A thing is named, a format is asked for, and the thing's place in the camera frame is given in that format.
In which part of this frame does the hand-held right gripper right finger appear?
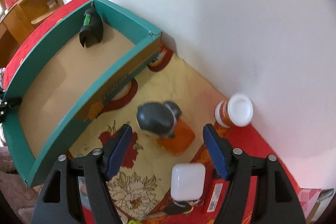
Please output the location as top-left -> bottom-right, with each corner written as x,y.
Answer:
203,123 -> 307,224

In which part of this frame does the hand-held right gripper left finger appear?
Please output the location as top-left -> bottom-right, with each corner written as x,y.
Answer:
31,123 -> 133,224

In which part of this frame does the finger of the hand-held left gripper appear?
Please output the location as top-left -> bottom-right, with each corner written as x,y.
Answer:
0,88 -> 22,123

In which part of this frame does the white earbuds case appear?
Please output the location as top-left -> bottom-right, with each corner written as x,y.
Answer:
170,163 -> 206,201

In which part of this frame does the red tube with black cap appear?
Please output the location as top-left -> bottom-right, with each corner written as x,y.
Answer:
207,179 -> 224,213

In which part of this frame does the orange jar with white lid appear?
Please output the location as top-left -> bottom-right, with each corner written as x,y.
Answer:
215,93 -> 254,127

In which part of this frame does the monkey toy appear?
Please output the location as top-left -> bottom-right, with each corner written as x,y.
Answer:
136,101 -> 196,156

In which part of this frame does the teal cardboard box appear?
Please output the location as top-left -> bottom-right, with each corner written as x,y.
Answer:
1,0 -> 163,188

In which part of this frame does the bunch of keys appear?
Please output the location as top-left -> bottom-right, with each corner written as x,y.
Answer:
163,199 -> 205,217

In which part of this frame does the red printed tablecloth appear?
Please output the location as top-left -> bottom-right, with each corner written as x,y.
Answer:
5,0 -> 302,224

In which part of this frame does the wooden shelf unit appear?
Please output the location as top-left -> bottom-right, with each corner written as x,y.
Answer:
0,0 -> 65,67

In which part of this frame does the pink patterned box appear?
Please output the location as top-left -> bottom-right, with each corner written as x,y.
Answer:
297,187 -> 334,224

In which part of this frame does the black cylinder with green tube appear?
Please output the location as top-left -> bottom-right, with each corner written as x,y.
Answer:
79,8 -> 104,49

